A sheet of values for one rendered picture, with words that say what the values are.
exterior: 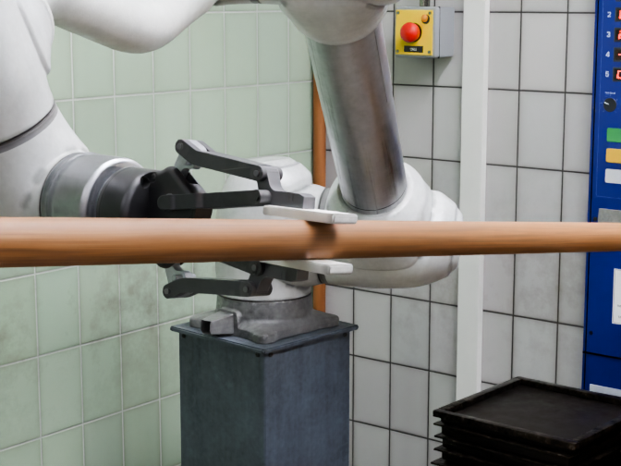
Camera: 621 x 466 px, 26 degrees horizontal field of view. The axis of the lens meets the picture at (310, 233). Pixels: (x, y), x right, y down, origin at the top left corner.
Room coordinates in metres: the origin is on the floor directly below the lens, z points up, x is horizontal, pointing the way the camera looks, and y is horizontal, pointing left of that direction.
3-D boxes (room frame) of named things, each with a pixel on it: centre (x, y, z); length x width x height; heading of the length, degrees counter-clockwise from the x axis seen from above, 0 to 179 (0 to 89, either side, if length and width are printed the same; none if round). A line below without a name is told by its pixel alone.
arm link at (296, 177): (2.14, 0.06, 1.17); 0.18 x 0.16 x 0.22; 77
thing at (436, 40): (2.73, -0.23, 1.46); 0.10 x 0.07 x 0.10; 51
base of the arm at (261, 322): (2.13, 0.09, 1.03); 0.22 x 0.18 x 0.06; 137
